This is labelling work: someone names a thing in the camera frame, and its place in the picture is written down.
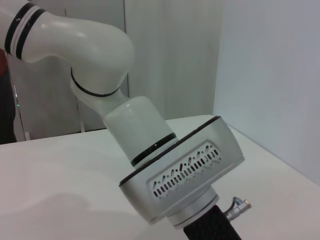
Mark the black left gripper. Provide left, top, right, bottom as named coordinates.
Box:
left=183, top=204, right=243, bottom=240

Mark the dark red black background object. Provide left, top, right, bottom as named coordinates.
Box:
left=0, top=48, right=19, bottom=145

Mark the left gripper metal cable connector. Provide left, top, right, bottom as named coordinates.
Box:
left=223, top=196, right=253, bottom=221

